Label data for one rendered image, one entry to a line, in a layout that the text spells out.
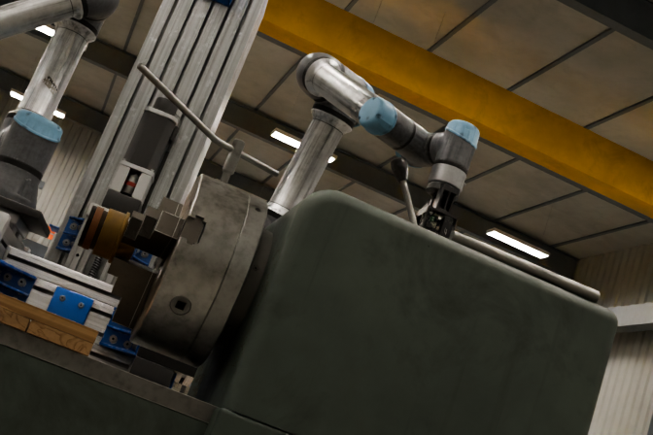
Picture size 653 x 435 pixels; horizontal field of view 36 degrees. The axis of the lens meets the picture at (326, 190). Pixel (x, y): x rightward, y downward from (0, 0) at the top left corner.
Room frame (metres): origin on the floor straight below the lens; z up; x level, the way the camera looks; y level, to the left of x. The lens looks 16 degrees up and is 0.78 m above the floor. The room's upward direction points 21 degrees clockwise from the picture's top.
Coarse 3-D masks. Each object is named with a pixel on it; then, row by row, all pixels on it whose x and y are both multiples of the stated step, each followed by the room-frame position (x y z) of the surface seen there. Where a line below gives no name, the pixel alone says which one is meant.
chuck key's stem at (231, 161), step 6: (234, 144) 1.74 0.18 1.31; (240, 144) 1.74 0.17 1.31; (234, 150) 1.74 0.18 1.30; (240, 150) 1.74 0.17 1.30; (228, 156) 1.74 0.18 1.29; (234, 156) 1.74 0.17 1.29; (228, 162) 1.74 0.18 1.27; (234, 162) 1.74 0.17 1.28; (228, 168) 1.74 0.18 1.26; (234, 168) 1.75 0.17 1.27; (228, 174) 1.75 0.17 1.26; (222, 180) 1.75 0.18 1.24
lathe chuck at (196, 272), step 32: (192, 192) 1.72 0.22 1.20; (224, 192) 1.67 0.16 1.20; (224, 224) 1.62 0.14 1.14; (192, 256) 1.61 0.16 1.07; (224, 256) 1.62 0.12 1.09; (160, 288) 1.62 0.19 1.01; (192, 288) 1.62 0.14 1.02; (160, 320) 1.66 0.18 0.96; (192, 320) 1.65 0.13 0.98; (160, 352) 1.76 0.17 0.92
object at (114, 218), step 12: (96, 216) 1.70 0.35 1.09; (108, 216) 1.70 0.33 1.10; (120, 216) 1.71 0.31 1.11; (84, 228) 1.69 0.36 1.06; (96, 228) 1.70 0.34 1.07; (108, 228) 1.69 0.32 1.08; (120, 228) 1.70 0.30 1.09; (84, 240) 1.71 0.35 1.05; (96, 240) 1.71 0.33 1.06; (108, 240) 1.70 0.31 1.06; (120, 240) 1.71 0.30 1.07; (96, 252) 1.72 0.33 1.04; (108, 252) 1.72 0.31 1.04; (120, 252) 1.73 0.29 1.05; (132, 252) 1.72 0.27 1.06
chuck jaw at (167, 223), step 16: (128, 224) 1.68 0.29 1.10; (144, 224) 1.66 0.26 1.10; (160, 224) 1.62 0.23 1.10; (176, 224) 1.62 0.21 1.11; (192, 224) 1.62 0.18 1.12; (128, 240) 1.69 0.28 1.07; (144, 240) 1.67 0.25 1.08; (160, 240) 1.65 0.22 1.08; (176, 240) 1.62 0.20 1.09; (192, 240) 1.61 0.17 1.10; (160, 256) 1.72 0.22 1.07
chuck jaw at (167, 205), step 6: (162, 198) 1.82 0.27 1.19; (168, 198) 1.83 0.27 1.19; (162, 204) 1.81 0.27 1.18; (168, 204) 1.81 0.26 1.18; (174, 204) 1.82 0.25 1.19; (180, 204) 1.83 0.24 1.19; (150, 210) 1.78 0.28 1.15; (156, 210) 1.79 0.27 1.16; (162, 210) 1.80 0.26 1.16; (168, 210) 1.80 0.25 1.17; (174, 210) 1.81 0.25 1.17; (180, 210) 1.82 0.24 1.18; (132, 216) 1.76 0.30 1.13; (138, 216) 1.76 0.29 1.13; (144, 216) 1.77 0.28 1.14; (150, 216) 1.78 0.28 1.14; (156, 216) 1.78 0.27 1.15
